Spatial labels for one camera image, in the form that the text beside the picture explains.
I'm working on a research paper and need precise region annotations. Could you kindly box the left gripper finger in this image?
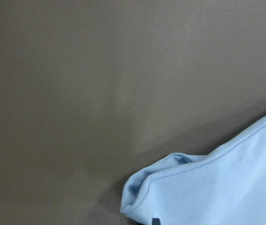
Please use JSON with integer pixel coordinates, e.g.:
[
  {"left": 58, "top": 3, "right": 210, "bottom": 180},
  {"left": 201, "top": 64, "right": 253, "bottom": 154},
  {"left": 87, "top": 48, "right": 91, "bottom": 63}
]
[{"left": 152, "top": 218, "right": 160, "bottom": 225}]

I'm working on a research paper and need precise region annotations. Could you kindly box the light blue t-shirt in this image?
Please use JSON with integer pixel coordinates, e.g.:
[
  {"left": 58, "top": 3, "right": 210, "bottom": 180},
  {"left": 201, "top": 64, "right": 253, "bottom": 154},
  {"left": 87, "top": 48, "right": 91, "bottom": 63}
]
[{"left": 120, "top": 116, "right": 266, "bottom": 225}]

